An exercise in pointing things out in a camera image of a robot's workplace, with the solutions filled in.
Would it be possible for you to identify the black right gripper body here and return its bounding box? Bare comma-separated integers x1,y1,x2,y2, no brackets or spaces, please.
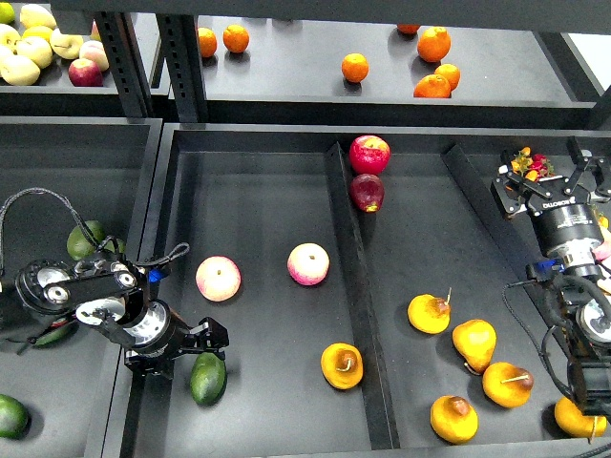
526,183,603,280

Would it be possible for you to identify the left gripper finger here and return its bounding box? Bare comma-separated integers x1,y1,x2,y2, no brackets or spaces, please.
124,355,174,380
188,317,229,361

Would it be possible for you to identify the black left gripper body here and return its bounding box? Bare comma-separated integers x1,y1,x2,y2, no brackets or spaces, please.
118,299,195,363

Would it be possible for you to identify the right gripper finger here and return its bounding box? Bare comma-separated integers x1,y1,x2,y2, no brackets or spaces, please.
491,150,549,219
563,136,610,200

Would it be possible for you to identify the dark green avocado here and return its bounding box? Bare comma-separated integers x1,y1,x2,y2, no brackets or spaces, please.
190,352,226,406

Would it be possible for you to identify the yellow pear brown top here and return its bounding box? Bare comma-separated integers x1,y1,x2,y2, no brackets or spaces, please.
321,343,364,390

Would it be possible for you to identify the black tray divider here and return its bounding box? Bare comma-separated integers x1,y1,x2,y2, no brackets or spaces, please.
324,143,400,450
441,144,560,326

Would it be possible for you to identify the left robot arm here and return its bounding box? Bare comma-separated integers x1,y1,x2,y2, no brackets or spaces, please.
1,211,229,379

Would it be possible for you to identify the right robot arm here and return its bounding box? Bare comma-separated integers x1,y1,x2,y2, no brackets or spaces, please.
491,137,610,420

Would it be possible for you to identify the dark avocado lying upper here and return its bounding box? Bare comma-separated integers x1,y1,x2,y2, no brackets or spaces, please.
33,323,77,347

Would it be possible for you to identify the green avocado top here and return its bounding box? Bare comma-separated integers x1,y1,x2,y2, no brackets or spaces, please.
66,219,106,260

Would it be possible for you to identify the yellow pear with stem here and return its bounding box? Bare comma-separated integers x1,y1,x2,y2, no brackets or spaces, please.
407,289,452,335

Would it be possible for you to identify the yellow upright pear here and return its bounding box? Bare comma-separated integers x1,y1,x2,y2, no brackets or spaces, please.
452,319,497,374

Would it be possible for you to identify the green avocado bottom left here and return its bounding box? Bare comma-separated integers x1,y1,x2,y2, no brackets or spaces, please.
0,394,30,439

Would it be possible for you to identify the yellow pear long stem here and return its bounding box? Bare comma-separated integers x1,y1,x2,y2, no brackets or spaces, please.
482,362,535,408

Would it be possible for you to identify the yellow pear right corner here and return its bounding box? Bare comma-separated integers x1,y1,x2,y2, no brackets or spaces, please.
554,397,608,440

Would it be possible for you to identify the yellow pear front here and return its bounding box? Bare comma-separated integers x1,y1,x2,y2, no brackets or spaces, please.
430,395,479,445

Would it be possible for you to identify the mixed cherry tomato bunch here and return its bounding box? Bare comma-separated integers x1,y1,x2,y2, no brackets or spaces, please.
510,146,555,182

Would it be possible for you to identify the pink apple right bin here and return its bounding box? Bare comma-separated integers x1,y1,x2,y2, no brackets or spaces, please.
592,239,611,261

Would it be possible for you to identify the pink apple left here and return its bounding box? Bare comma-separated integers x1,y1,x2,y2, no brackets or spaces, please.
195,256,242,302

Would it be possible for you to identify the pink apple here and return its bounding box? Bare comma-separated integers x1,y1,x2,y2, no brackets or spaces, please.
195,256,242,302
287,242,329,286

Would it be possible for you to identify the pink apple centre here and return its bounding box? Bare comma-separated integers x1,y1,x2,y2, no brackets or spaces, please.
287,242,329,286

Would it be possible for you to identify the orange front right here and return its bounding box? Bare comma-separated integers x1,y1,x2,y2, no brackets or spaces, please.
413,74,452,98

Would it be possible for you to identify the orange behind front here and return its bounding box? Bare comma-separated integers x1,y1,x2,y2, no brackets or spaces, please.
434,63,461,91

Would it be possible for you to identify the dark red apple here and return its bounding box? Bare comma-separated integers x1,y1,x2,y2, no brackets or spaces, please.
349,174,385,213

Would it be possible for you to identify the bright red apple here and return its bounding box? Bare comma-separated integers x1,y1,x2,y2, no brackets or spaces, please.
348,135,391,176

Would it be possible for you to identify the black centre tray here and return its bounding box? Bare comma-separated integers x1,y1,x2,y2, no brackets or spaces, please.
117,125,607,457

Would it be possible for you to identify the black tray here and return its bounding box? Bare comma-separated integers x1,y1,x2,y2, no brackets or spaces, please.
117,125,607,457
1,116,161,457

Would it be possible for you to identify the large orange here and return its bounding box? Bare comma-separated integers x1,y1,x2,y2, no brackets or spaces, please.
417,26,452,62

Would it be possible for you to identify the black left tray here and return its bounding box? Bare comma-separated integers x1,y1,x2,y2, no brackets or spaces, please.
1,116,161,457

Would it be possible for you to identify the orange under shelf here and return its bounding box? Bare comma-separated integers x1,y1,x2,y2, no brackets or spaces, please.
396,24,420,35

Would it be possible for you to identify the orange middle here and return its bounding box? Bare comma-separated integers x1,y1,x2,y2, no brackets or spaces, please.
341,52,369,83

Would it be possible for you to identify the black shelf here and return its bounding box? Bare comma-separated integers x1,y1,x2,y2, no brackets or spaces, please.
201,17,610,129
0,2,172,117

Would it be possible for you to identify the black upper left shelf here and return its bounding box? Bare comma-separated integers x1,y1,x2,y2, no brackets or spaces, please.
0,2,172,117

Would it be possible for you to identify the red apple on shelf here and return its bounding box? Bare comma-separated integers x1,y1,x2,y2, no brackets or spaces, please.
68,58,103,87

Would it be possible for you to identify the pale peach on shelf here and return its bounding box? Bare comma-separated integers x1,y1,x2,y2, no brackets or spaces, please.
79,40,110,73

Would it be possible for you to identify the orange far left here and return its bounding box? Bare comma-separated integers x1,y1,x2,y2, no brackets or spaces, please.
198,27,218,58

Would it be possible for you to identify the black shelf post left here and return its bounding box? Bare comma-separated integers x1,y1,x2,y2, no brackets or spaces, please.
94,11,155,118

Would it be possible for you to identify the black shelf post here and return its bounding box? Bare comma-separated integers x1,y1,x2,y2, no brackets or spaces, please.
94,11,155,118
156,13,208,123

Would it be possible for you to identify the black shelf post right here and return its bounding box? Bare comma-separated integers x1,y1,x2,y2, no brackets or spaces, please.
156,13,208,123

